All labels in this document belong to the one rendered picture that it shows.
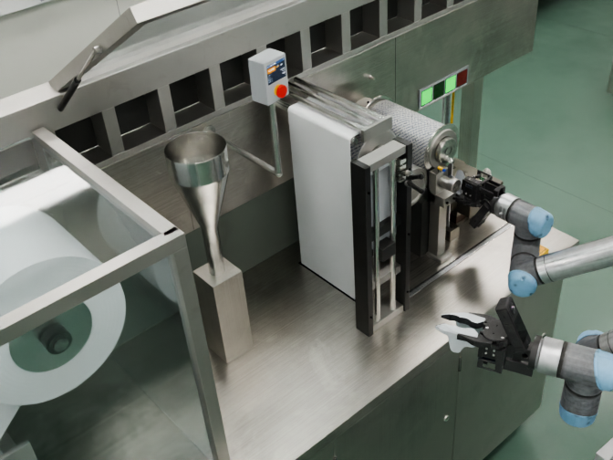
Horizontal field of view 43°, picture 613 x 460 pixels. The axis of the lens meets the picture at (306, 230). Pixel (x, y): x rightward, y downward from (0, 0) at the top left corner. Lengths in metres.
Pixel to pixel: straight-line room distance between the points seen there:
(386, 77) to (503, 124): 2.52
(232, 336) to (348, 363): 0.31
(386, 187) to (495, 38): 1.08
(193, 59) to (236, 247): 0.61
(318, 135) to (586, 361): 0.86
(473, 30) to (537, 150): 2.03
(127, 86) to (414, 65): 1.03
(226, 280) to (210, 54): 0.56
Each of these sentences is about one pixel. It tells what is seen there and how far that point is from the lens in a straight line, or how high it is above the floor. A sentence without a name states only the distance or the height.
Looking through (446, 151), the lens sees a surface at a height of 1.25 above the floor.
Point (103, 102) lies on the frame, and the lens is 1.85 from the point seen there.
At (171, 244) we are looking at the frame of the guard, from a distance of 1.35.
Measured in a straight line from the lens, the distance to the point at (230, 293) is 1.94.
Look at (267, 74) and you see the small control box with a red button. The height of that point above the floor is 1.68.
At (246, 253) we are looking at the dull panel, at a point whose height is 0.96.
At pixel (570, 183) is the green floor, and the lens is 4.41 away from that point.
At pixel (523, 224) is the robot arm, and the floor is 1.11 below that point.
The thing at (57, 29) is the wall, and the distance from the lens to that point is 4.41.
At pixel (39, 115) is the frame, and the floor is 1.63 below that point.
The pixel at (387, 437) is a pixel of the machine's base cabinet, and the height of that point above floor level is 0.66.
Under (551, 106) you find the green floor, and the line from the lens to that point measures 5.15.
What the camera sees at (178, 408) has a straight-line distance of 1.61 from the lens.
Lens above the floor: 2.40
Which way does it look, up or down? 37 degrees down
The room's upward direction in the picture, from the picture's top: 5 degrees counter-clockwise
